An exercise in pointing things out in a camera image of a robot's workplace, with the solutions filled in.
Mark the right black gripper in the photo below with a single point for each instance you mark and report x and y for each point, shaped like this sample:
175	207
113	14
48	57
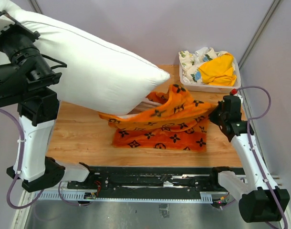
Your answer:
212	116

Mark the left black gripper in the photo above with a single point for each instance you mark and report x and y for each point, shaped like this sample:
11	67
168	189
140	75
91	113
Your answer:
14	29

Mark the orange patterned pillowcase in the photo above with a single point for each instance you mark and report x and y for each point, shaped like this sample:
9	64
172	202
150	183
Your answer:
179	122

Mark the white pillow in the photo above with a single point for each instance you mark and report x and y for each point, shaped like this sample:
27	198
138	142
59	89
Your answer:
99	75

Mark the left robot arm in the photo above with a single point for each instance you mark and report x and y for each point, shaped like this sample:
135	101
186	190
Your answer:
26	82

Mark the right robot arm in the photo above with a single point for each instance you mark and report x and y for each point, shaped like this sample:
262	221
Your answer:
260	199

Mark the yellow cloth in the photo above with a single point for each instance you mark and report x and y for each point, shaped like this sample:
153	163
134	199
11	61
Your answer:
219	71

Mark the white plastic basket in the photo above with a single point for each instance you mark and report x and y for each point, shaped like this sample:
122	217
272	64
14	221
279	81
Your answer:
212	88

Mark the white printed cloth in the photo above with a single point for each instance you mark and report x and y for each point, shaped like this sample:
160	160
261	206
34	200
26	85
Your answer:
190	63

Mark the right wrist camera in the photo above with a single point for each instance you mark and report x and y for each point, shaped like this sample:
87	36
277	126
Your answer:
234	92

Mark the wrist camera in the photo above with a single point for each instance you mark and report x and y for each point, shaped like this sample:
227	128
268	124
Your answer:
6	22
234	92

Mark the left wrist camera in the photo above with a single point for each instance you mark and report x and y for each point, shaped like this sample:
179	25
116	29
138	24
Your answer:
6	22

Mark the left aluminium frame post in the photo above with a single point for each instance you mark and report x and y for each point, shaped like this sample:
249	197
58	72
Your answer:
35	6

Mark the aluminium frame post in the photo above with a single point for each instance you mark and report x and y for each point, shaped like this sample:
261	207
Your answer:
35	6
260	30

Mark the white slotted cable duct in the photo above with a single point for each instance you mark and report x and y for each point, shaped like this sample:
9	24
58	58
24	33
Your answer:
131	195

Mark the right aluminium frame post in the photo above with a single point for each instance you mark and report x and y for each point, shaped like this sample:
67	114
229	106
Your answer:
260	30

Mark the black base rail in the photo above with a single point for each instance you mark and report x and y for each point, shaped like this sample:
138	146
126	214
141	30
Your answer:
167	178

